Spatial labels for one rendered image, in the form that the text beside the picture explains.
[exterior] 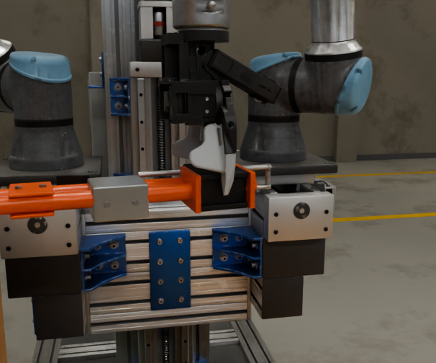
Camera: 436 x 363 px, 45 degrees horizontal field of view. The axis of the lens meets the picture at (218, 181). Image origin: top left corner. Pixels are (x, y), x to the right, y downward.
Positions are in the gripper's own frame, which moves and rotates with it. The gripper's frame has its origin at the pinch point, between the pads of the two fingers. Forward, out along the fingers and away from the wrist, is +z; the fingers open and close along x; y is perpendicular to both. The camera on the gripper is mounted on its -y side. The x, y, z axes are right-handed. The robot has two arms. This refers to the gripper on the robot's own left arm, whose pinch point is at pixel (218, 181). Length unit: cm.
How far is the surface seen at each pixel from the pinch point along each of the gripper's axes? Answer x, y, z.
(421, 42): -546, -497, -54
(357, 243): -246, -198, 108
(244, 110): -584, -249, 34
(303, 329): -142, -95, 108
